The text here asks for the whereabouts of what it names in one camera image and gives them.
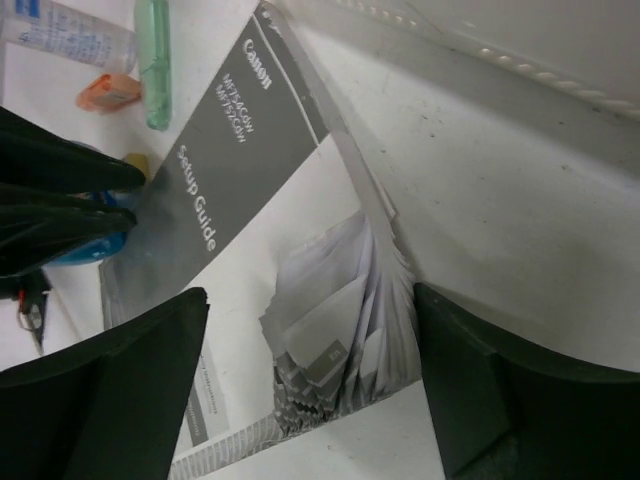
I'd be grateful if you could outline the orange translucent case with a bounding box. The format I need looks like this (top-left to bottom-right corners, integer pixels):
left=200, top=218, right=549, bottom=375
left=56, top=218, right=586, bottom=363
left=75, top=74, right=141, bottom=114

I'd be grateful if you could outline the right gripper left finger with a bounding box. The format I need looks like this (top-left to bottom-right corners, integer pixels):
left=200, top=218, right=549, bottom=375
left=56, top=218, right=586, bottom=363
left=1, top=287, right=209, bottom=479

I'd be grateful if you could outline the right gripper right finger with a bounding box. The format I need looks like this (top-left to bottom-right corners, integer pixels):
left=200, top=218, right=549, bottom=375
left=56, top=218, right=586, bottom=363
left=414, top=283, right=639, bottom=479

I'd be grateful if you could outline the blue gel jar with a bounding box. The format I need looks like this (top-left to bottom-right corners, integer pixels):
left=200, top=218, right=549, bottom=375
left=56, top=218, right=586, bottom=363
left=49, top=186, right=142, bottom=266

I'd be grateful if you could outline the grey setup guide booklet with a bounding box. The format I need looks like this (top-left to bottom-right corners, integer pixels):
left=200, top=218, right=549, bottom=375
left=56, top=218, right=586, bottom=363
left=99, top=2, right=421, bottom=479

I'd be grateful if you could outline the green translucent case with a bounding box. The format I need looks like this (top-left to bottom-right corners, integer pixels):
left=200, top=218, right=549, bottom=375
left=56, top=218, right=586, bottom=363
left=134, top=0, right=172, bottom=131

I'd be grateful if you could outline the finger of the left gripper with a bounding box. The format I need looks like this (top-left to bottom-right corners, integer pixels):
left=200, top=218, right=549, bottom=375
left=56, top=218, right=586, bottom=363
left=1, top=184, right=137, bottom=275
left=1, top=108, right=146, bottom=193

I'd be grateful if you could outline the white plastic strip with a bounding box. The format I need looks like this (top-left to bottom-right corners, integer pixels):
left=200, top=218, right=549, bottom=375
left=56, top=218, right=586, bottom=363
left=123, top=153, right=149, bottom=176

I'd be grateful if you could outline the small clear spray bottle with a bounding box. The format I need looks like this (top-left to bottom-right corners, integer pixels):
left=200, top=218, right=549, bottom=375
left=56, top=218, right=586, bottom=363
left=1, top=0, right=137, bottom=74

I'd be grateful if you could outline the white file organizer rack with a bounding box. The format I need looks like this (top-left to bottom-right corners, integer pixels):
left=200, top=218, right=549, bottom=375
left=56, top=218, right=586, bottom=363
left=278, top=1, right=639, bottom=123

